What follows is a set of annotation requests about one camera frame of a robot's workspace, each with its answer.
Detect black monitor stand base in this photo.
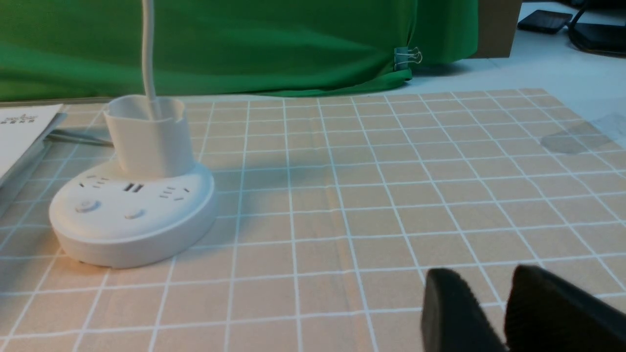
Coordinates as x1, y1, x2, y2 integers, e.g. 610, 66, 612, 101
567, 0, 626, 58

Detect green backdrop cloth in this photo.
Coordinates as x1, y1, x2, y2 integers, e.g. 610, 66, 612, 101
0, 0, 478, 102

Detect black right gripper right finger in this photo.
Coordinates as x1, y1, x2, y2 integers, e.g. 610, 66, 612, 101
504, 265, 626, 352

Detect white Nanoradar product brochure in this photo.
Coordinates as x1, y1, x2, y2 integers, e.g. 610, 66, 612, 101
0, 104, 64, 184

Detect black flat device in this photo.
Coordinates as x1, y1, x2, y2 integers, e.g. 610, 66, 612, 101
517, 10, 573, 34

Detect brown cardboard box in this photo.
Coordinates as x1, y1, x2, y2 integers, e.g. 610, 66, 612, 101
471, 0, 523, 59

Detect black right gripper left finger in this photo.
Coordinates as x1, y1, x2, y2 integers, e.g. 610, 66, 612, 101
421, 268, 507, 352

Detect white desk lamp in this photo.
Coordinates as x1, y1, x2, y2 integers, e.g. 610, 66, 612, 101
48, 0, 218, 269

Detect beige grid tablecloth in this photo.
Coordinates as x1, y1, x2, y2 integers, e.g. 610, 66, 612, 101
0, 88, 626, 352

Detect silver binder clip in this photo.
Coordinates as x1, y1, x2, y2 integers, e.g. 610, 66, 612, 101
394, 47, 423, 71

